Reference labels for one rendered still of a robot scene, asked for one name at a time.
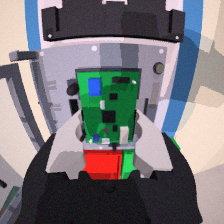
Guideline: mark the green bin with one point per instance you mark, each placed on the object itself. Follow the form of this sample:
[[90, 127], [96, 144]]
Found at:
[[124, 173]]

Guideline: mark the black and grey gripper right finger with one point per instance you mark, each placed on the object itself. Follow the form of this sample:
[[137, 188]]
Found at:
[[157, 157]]

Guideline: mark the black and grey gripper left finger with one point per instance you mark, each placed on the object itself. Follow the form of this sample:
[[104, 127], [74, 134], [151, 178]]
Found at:
[[59, 159]]

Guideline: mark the red bin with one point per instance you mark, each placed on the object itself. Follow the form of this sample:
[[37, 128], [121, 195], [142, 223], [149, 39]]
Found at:
[[106, 167]]

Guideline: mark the green circuit board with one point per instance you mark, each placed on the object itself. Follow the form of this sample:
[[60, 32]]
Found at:
[[108, 101]]

